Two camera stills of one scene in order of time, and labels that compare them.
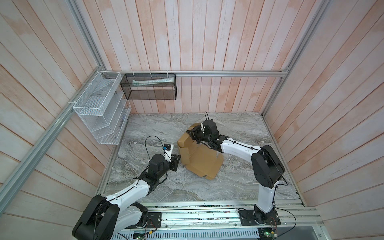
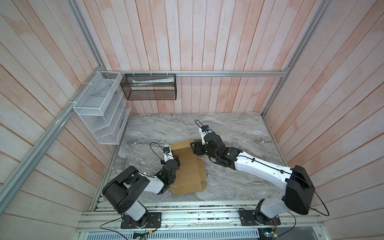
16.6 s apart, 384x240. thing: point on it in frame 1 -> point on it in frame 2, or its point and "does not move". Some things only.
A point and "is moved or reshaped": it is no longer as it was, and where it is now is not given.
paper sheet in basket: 140,83 does not move
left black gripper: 174,162 -> 177,159
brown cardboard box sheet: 199,158 is moved or reshaped
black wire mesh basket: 149,86 does not move
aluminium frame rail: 256,73 does not move
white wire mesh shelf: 103,107 does not move
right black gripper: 193,132 -> 197,148
